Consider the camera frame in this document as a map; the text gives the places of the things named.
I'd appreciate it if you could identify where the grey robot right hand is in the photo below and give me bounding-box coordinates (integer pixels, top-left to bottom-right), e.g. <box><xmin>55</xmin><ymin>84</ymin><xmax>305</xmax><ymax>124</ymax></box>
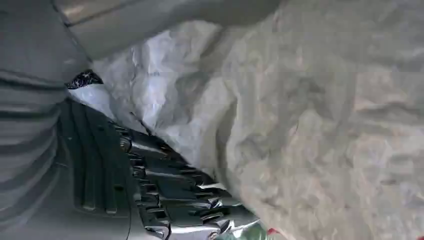
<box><xmin>0</xmin><ymin>0</ymin><xmax>283</xmax><ymax>240</ymax></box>

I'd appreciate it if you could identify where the ribbed grey right arm sleeve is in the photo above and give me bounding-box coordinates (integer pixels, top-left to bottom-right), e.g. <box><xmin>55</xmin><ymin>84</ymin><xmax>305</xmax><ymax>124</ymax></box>
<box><xmin>0</xmin><ymin>68</ymin><xmax>69</xmax><ymax>231</ymax></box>

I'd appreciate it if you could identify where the black speckled object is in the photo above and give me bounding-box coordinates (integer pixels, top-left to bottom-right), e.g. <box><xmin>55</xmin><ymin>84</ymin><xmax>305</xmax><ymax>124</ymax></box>
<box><xmin>66</xmin><ymin>69</ymin><xmax>104</xmax><ymax>90</ymax></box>

